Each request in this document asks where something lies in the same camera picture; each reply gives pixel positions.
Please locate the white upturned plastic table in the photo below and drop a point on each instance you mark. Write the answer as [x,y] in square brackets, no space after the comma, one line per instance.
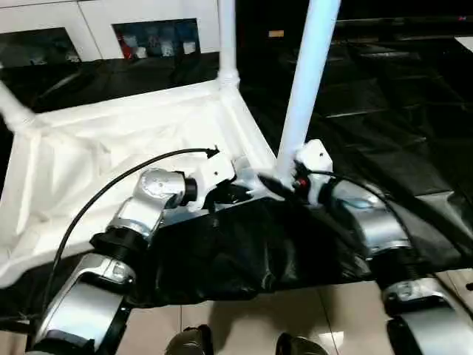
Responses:
[92,148]

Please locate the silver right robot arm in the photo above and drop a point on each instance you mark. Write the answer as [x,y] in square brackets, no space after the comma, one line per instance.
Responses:
[380,229]

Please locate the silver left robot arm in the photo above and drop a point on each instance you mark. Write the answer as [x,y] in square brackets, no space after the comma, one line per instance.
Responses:
[140,218]

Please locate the black glossy mat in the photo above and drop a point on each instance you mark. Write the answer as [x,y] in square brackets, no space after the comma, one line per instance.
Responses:
[388,129]

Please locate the black left robot foot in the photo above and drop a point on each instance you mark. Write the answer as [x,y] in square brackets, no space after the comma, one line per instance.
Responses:
[190,342]

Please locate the black robot foot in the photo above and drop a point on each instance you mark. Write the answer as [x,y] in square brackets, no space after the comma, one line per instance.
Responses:
[190,342]
[299,345]

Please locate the black right robot foot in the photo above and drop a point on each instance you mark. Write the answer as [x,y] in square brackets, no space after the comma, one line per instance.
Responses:
[299,345]

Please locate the black glossy tv stand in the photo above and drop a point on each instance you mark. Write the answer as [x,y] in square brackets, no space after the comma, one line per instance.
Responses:
[399,27]

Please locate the white glass-door cabinet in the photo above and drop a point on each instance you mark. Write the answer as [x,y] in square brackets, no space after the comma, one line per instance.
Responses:
[92,37]

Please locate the white flat panel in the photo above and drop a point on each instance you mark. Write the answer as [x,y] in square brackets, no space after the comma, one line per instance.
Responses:
[466,41]

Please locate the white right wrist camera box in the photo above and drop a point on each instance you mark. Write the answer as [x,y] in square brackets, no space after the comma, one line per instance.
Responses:
[314,155]

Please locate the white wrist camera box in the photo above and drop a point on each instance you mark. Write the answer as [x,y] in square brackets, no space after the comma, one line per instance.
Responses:
[314,155]
[218,170]

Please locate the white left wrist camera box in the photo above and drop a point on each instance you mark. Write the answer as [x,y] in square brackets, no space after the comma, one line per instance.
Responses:
[218,170]

